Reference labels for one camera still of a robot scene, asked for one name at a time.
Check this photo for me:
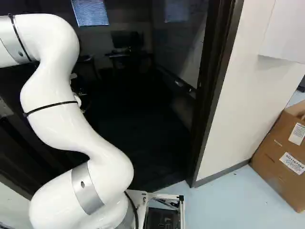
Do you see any dark door frame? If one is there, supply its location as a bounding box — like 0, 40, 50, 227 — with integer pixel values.
185, 0, 245, 189

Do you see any brown cardboard box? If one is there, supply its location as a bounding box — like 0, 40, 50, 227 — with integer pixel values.
249, 100, 305, 214

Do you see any black monitor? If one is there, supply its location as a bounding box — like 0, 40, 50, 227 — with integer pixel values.
111, 30, 145, 52

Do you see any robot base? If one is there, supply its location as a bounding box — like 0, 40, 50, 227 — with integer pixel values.
123, 189, 185, 229

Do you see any window with blind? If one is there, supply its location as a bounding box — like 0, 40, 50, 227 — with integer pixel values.
71, 0, 110, 27

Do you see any dark desk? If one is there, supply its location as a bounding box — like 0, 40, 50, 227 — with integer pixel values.
104, 50, 153, 72

